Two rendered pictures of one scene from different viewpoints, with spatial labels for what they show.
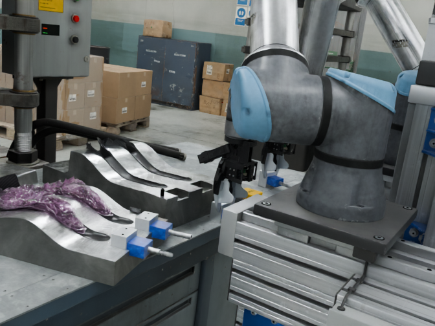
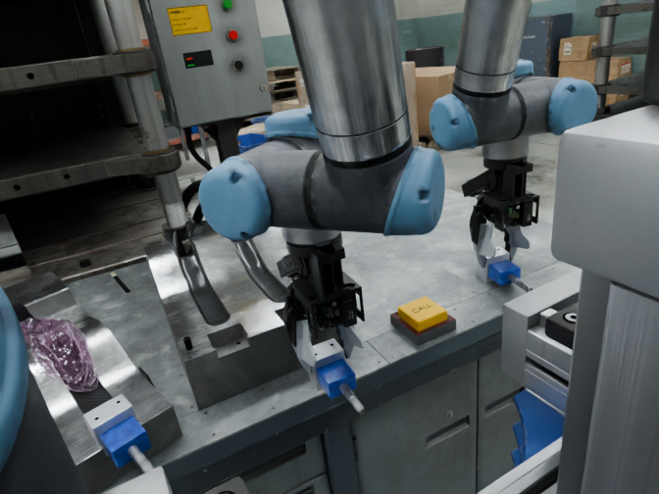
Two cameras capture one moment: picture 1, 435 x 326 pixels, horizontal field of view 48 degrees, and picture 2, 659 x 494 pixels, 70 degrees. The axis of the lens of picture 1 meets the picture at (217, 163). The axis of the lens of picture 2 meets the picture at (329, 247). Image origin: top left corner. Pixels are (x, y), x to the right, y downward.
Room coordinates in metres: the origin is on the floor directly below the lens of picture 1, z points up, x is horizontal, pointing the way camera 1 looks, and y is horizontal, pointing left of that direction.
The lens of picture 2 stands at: (0.83, -0.36, 1.28)
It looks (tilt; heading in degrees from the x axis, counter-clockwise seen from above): 24 degrees down; 33
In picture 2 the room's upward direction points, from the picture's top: 7 degrees counter-clockwise
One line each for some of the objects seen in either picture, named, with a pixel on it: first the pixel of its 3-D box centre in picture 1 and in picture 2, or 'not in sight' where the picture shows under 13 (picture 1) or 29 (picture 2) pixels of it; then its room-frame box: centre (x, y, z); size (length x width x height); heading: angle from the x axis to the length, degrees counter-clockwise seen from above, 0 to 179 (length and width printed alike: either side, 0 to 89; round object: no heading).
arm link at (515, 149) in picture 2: not in sight; (506, 145); (1.67, -0.20, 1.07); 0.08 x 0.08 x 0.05
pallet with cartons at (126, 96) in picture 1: (94, 94); (419, 105); (6.26, 1.65, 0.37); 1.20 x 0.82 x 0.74; 70
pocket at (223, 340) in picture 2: (176, 198); (230, 346); (1.24, 0.10, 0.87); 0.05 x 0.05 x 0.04; 56
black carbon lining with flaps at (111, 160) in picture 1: (133, 160); (221, 260); (1.40, 0.25, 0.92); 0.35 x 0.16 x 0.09; 56
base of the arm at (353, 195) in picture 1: (344, 178); not in sight; (0.82, -0.22, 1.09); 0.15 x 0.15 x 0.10
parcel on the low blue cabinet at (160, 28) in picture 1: (157, 28); not in sight; (8.71, 1.27, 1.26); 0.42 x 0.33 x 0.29; 62
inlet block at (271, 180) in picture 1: (277, 182); (507, 274); (1.66, -0.22, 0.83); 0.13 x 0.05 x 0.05; 46
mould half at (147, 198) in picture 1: (131, 174); (228, 278); (1.42, 0.25, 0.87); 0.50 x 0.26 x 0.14; 56
